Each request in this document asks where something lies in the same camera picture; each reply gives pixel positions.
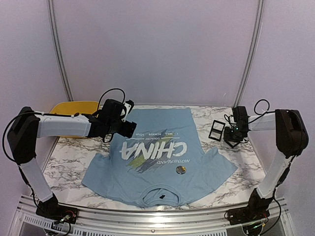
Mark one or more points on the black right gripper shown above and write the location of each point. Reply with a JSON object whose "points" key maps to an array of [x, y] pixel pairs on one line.
{"points": [[227, 137]]}

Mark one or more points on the round white brooch badge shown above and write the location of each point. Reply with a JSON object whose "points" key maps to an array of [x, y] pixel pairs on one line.
{"points": [[181, 170]]}

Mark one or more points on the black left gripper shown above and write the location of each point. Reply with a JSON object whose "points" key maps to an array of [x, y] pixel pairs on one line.
{"points": [[128, 131]]}

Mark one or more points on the aluminium front rail frame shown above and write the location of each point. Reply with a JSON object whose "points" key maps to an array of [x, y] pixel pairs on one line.
{"points": [[110, 222]]}

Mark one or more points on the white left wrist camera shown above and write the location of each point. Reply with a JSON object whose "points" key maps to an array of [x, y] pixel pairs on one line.
{"points": [[127, 107]]}

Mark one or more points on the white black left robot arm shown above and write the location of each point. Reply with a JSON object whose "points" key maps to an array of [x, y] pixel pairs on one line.
{"points": [[23, 131]]}

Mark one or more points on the left aluminium corner post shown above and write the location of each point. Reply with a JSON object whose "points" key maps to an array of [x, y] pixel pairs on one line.
{"points": [[58, 50]]}

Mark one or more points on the black brooch box base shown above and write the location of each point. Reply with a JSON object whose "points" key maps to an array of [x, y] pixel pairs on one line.
{"points": [[217, 130]]}

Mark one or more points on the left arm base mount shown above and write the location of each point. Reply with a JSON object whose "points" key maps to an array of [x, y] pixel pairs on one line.
{"points": [[63, 214]]}

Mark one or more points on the right aluminium corner post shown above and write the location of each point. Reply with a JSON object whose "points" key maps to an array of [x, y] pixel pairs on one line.
{"points": [[252, 50]]}

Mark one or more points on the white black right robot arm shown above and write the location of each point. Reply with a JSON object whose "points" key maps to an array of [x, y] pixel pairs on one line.
{"points": [[291, 139]]}

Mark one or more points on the aluminium corner post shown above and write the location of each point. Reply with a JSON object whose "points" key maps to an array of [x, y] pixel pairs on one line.
{"points": [[58, 50], [252, 50]]}

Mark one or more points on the light blue printed t-shirt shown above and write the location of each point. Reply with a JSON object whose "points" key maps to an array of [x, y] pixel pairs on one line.
{"points": [[141, 170]]}

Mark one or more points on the yellow plastic basket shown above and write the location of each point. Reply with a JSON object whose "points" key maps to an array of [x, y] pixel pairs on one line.
{"points": [[72, 107]]}

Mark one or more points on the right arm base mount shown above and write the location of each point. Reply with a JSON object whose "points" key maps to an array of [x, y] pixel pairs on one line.
{"points": [[244, 215]]}

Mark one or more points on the black brooch box lid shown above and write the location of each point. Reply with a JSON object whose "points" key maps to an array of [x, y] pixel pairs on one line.
{"points": [[233, 144]]}

